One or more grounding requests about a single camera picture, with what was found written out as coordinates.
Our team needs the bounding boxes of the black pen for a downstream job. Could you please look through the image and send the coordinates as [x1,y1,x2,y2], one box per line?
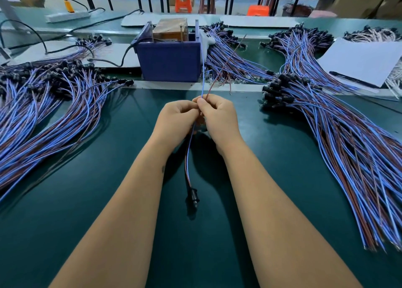
[329,70,381,89]

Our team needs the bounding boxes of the white power strip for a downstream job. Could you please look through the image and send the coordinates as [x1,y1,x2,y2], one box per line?
[45,10,90,23]

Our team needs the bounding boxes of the blue plastic tester box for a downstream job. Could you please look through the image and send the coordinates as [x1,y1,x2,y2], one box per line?
[134,20,203,83]

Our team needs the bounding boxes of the black power cable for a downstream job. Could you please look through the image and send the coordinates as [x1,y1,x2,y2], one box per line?
[0,9,145,52]

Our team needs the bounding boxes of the orange plastic stool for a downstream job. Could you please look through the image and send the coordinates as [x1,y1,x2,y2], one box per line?
[175,0,193,14]
[247,5,270,17]

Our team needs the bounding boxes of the pile of wired lamps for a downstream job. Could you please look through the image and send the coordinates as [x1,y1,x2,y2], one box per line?
[260,74,402,253]
[0,59,134,201]

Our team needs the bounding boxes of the white paper sheet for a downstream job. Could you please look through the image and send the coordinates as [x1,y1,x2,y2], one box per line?
[317,39,402,88]

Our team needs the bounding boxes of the person's right forearm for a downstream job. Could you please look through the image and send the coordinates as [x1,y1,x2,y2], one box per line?
[223,147,363,288]

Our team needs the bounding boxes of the person's left hand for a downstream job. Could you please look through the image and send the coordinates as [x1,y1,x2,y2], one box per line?
[151,99,202,154]

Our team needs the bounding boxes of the blue brown plug cable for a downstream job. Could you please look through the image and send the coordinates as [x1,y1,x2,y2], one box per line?
[183,35,247,211]

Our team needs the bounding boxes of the white flat mat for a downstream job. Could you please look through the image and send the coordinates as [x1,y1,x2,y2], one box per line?
[9,40,140,68]
[220,15,302,29]
[121,13,219,27]

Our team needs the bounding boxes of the pink plastic stool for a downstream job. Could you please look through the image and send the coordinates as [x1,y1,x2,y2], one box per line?
[308,10,338,18]

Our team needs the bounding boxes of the grey metal pole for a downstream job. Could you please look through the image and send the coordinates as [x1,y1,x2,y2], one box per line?
[0,0,21,23]

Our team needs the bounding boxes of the open cardboard box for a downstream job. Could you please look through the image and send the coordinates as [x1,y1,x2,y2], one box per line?
[11,0,46,8]

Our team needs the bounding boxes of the brown cardboard block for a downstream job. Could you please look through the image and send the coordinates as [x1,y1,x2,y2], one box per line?
[152,18,188,42]

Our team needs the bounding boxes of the person's right hand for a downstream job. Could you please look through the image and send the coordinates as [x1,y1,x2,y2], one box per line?
[193,93,245,157]

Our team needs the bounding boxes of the person's left forearm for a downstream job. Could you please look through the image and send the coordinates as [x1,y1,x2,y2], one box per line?
[50,145,183,288]

